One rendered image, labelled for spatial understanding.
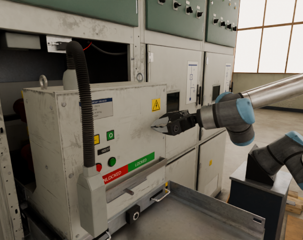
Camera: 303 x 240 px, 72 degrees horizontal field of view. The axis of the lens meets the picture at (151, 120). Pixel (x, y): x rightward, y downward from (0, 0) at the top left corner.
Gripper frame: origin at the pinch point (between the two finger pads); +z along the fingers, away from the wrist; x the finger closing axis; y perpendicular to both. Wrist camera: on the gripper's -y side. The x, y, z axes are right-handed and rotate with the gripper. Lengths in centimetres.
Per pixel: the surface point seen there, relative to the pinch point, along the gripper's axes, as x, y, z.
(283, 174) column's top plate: -62, 81, -47
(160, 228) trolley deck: -38.3, -10.5, 2.1
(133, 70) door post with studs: 26.8, 22.8, 14.9
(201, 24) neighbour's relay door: 52, 87, -13
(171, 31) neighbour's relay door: 45, 51, -1
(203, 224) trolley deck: -42.2, -0.8, -12.4
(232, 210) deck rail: -40.2, 5.8, -23.3
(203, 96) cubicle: 0, 98, -2
